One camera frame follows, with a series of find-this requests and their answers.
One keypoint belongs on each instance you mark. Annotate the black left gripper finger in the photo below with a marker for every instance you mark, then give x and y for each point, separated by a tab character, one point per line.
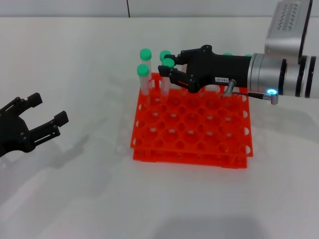
61	119
33	99

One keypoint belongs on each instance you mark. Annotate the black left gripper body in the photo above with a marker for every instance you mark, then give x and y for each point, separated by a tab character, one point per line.
12	134

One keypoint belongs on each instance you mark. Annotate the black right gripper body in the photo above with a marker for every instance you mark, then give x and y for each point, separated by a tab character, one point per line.
219	69

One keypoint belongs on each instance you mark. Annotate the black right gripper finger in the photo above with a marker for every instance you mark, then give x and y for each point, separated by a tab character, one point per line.
183	58
178	77

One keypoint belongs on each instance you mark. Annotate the orange test tube rack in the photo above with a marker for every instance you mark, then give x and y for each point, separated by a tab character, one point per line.
189	144

